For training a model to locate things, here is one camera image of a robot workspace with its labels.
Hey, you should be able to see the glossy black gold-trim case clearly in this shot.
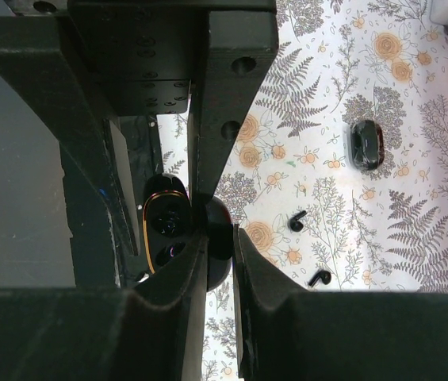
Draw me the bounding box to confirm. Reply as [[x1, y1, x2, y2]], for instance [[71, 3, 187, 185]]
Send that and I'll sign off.
[[142, 174, 233, 291]]

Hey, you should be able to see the taped black charging case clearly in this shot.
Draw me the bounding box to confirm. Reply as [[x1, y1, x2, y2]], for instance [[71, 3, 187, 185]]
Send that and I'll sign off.
[[350, 119, 385, 171]]

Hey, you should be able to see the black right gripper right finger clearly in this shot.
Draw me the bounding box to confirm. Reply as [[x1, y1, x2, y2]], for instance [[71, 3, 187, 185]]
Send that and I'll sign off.
[[233, 228, 448, 380]]

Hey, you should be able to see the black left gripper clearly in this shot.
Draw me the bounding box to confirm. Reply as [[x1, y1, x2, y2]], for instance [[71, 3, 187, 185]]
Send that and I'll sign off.
[[0, 1, 279, 255]]

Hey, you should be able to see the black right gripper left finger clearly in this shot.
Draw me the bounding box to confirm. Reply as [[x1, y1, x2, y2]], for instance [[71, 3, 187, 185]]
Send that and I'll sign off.
[[0, 233, 208, 380]]

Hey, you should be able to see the floral table mat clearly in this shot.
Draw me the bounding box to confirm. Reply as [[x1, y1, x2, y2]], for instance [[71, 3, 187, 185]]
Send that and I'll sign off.
[[155, 0, 448, 381]]

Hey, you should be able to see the black earbud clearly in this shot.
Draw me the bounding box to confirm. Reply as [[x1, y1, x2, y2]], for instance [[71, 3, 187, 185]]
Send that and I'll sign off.
[[308, 270, 332, 287], [289, 210, 307, 233]]

